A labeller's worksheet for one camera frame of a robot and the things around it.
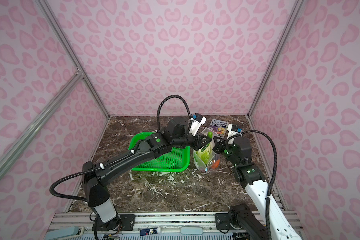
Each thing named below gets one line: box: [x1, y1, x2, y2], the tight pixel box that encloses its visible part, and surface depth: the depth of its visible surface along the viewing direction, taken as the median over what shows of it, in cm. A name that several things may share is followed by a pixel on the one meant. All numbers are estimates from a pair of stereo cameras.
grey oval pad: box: [180, 227, 203, 235], surface depth 70 cm
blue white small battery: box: [140, 227, 161, 236], surface depth 71 cm
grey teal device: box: [44, 226, 85, 240], surface depth 71 cm
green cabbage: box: [195, 134, 213, 167], surface depth 80 cm
